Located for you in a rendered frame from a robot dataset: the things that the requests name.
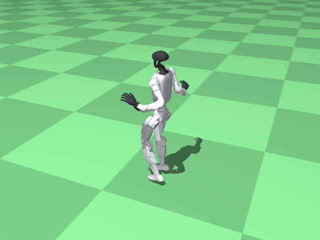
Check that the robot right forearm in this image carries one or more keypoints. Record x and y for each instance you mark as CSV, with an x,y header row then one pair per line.
x,y
184,91

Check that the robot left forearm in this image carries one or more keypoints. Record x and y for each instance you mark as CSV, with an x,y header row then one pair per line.
x,y
150,107

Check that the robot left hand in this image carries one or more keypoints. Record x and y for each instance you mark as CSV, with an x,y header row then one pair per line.
x,y
130,100

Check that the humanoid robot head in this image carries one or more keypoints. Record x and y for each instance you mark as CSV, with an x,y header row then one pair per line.
x,y
160,56

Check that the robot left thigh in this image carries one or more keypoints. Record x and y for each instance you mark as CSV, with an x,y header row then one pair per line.
x,y
147,129

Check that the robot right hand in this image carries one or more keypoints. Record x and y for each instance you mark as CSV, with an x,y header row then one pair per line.
x,y
184,85

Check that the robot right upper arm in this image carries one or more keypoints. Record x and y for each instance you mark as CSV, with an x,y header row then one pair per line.
x,y
175,83

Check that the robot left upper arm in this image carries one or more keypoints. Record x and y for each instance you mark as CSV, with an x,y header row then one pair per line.
x,y
154,84

